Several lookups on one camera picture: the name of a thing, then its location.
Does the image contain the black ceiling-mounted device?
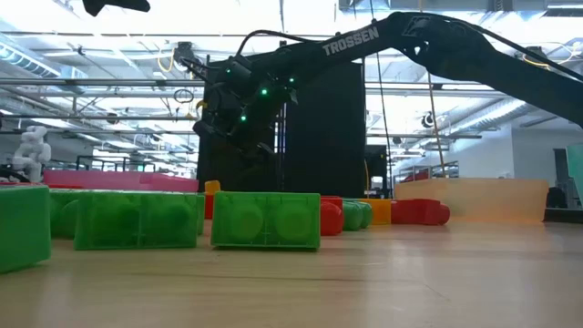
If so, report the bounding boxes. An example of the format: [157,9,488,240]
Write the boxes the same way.
[172,41,197,65]

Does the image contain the black coiled cable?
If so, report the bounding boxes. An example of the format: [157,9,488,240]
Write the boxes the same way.
[173,87,195,105]

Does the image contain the grey metal rail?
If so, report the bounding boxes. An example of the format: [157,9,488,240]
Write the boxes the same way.
[0,129,483,140]
[0,77,456,97]
[0,113,201,122]

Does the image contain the green two-stud building block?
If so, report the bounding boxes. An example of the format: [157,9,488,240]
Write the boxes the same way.
[342,200,374,231]
[210,190,322,251]
[73,190,200,251]
[0,184,52,275]

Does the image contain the green four-stud building block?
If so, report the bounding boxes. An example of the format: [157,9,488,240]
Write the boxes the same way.
[48,188,207,240]

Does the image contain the teal board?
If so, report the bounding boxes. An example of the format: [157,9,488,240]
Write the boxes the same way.
[566,144,583,206]

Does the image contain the red translucent plastic tray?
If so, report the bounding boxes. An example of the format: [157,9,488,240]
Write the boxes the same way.
[43,169,200,193]

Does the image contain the yellow hanging cable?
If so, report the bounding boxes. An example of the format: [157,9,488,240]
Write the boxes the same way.
[418,0,446,178]

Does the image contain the white humanoid robot figure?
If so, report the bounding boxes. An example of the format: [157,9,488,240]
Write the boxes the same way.
[12,125,53,183]

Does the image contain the black hanging cable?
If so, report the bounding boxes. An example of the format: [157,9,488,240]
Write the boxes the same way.
[368,0,394,184]

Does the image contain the black folding partition screen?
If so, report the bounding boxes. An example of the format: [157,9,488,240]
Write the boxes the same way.
[196,41,367,198]

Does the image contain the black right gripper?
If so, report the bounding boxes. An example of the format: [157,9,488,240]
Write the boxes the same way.
[191,53,302,159]

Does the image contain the black equipment cabinet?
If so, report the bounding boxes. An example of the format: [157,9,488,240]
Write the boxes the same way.
[363,144,389,198]

